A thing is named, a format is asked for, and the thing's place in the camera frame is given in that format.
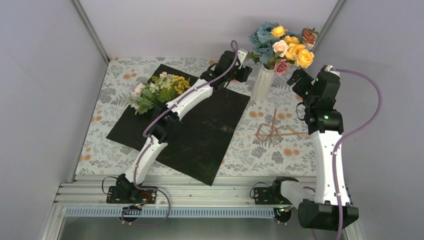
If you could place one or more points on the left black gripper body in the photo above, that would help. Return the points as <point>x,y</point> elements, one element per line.
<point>241,77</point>

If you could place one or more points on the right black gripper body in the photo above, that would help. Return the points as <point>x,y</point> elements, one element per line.
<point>298,88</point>

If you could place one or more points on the yellow rose stem bunch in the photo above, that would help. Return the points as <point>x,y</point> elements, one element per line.
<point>297,54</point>

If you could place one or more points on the pink peach rose stem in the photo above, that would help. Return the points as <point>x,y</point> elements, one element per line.
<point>279,63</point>

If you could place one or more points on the blue rose stem bunch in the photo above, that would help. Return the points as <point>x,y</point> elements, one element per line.
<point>262,42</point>

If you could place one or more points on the pink orange rose stem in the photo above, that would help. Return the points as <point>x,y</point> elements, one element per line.
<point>309,37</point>

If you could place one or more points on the tan raffia ribbon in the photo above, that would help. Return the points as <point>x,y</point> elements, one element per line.
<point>275,134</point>

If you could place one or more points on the black wrapping paper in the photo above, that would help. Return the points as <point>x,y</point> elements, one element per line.
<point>204,137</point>

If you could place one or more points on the colourful artificial flower bouquet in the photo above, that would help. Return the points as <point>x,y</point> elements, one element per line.
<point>161,89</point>

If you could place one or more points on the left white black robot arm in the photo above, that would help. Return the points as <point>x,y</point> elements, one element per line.
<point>167,118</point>

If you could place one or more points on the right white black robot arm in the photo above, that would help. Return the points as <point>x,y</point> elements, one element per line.
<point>329,207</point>

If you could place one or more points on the white ribbed ceramic vase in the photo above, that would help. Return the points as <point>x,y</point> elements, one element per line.
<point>263,83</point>

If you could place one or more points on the floral patterned table mat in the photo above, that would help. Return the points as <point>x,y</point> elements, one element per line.
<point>245,156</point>

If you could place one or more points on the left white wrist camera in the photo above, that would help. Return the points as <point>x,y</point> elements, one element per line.
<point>241,56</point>

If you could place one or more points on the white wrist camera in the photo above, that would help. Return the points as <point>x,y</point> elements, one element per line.
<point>241,56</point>
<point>331,69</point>

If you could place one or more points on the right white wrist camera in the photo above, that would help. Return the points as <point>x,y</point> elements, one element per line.
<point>331,69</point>

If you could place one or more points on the right vertical aluminium post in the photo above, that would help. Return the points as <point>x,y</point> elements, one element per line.
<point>332,17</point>

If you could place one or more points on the vertical aluminium post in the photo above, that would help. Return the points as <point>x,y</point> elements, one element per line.
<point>90,30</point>
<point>332,17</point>

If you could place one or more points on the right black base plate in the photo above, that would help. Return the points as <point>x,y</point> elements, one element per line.
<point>265,196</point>

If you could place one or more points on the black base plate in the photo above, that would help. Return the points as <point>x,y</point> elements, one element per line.
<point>116,196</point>
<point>265,196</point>

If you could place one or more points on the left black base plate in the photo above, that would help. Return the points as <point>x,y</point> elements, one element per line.
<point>116,196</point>

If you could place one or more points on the left vertical aluminium post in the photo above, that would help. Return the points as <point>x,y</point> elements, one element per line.
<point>90,30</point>

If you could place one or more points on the aluminium rail frame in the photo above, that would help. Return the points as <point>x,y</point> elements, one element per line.
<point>183,190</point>

